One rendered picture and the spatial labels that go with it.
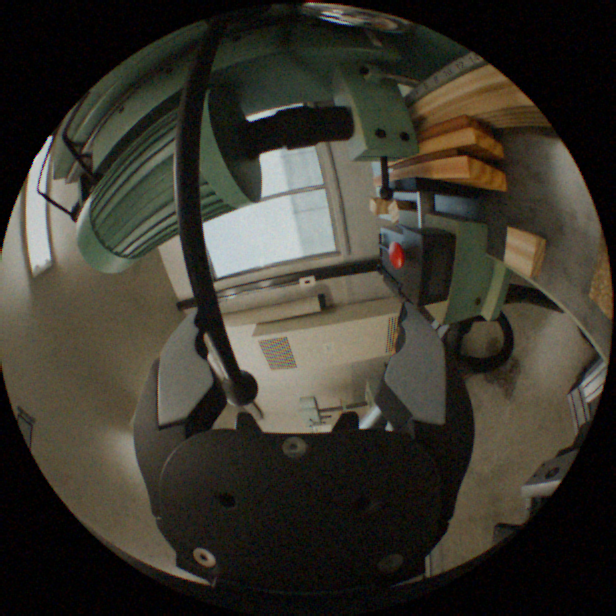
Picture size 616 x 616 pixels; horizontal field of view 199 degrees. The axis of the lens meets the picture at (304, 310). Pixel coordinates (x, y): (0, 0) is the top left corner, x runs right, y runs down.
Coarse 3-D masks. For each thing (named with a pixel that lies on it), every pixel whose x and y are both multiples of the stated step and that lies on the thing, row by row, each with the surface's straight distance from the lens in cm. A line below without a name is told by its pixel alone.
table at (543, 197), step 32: (512, 128) 25; (544, 128) 24; (512, 160) 24; (544, 160) 23; (480, 192) 26; (512, 192) 24; (544, 192) 22; (576, 192) 22; (512, 224) 24; (544, 224) 22; (576, 224) 21; (544, 256) 22; (576, 256) 21; (544, 288) 22; (576, 288) 21; (576, 320) 22; (608, 320) 22; (608, 352) 22
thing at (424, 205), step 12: (396, 180) 24; (408, 180) 22; (420, 180) 21; (432, 180) 22; (396, 192) 29; (408, 192) 28; (420, 192) 26; (432, 192) 24; (444, 192) 23; (456, 192) 24; (468, 192) 26; (420, 204) 26; (432, 204) 26; (420, 216) 26
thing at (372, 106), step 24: (336, 72) 29; (336, 96) 30; (360, 96) 25; (384, 96) 26; (360, 120) 23; (384, 120) 24; (408, 120) 26; (360, 144) 23; (384, 144) 22; (408, 144) 24
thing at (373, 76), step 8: (368, 64) 27; (360, 72) 26; (368, 72) 26; (376, 72) 26; (384, 72) 27; (392, 72) 27; (368, 80) 26; (376, 80) 26; (408, 80) 28; (416, 80) 29
